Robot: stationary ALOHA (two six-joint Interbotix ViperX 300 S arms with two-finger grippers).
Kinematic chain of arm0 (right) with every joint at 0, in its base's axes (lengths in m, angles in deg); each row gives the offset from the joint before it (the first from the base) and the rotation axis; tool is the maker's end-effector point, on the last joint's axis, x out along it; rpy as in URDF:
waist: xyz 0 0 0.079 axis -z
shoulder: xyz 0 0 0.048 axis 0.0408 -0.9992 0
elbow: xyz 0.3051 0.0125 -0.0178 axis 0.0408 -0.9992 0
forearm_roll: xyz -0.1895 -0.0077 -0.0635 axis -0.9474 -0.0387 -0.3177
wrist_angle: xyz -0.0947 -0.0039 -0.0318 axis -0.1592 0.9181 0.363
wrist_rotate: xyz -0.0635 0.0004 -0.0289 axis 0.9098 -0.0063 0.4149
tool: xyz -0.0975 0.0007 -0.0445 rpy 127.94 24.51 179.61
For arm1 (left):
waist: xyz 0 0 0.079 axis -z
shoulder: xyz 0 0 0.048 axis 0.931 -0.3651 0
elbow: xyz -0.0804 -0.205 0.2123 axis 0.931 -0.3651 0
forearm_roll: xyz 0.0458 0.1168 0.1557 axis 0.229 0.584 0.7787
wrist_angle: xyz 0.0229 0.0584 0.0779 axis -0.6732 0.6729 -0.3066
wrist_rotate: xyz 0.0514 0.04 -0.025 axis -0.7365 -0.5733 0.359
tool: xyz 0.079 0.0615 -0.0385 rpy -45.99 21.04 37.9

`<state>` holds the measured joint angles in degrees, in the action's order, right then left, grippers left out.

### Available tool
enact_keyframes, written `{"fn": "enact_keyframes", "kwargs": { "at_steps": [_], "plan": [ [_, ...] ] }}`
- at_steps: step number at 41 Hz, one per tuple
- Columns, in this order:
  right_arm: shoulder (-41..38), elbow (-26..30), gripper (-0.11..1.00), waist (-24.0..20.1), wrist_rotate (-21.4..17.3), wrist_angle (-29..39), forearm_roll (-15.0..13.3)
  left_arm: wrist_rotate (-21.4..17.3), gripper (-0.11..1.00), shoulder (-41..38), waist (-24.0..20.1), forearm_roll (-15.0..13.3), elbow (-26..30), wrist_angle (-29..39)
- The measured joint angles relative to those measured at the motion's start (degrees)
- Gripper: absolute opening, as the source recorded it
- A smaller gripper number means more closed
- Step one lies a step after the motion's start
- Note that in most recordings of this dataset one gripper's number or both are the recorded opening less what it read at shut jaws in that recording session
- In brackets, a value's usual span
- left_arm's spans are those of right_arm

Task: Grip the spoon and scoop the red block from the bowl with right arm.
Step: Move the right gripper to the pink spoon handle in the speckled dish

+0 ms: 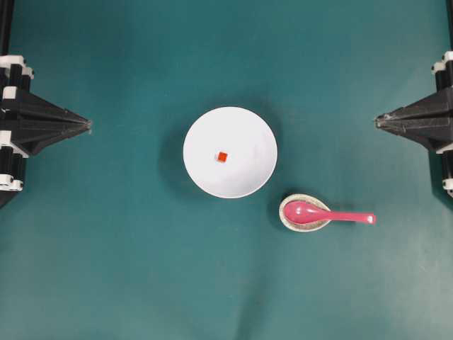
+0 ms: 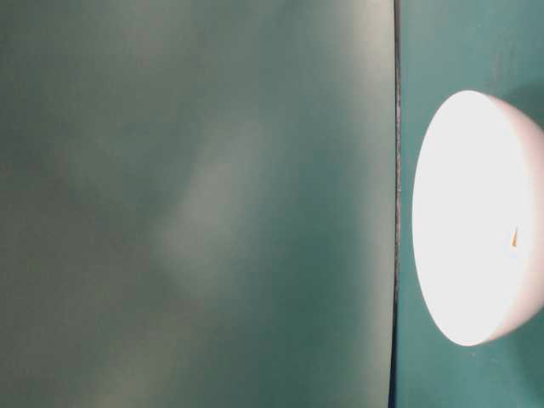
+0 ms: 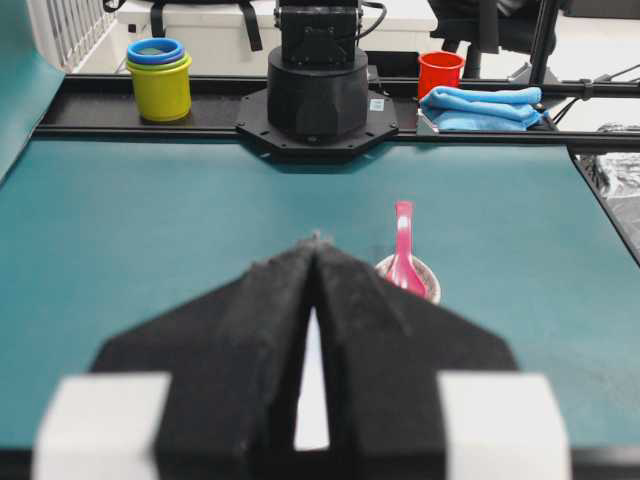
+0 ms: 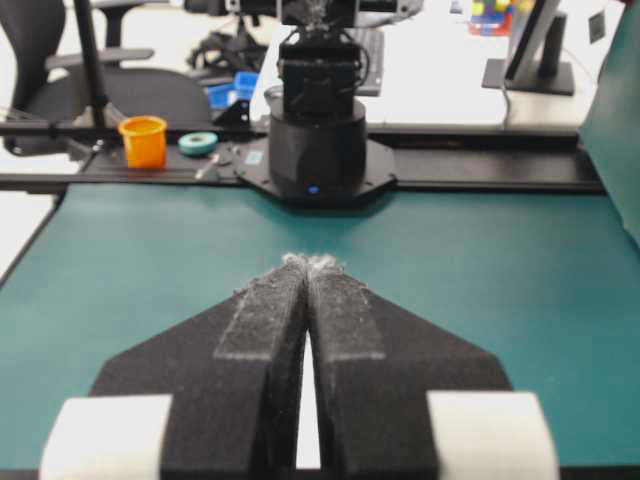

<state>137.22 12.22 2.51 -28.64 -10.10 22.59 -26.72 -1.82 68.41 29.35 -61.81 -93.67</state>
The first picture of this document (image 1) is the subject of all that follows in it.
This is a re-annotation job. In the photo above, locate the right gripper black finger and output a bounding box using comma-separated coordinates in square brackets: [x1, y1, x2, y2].
[374, 90, 452, 127]
[376, 124, 452, 153]

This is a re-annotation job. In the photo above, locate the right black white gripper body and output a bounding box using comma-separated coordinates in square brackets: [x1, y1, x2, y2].
[431, 50, 452, 197]

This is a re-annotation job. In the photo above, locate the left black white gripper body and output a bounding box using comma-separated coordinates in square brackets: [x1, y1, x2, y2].
[1, 55, 34, 191]

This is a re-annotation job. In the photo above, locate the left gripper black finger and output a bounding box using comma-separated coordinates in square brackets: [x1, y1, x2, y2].
[13, 88, 91, 125]
[12, 120, 91, 156]

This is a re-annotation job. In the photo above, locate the pink plastic soup spoon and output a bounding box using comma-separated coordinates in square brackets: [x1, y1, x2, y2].
[284, 200, 377, 225]

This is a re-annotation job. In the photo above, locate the small red cube block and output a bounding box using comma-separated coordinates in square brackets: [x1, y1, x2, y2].
[217, 152, 228, 163]

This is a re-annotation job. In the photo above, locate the speckled ceramic spoon rest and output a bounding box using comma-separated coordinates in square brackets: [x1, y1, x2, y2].
[279, 193, 330, 232]

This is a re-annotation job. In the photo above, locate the white round bowl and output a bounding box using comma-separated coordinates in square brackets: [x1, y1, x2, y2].
[183, 106, 278, 199]

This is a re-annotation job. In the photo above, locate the black left frame rail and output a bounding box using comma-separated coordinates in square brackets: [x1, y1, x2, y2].
[0, 0, 15, 56]

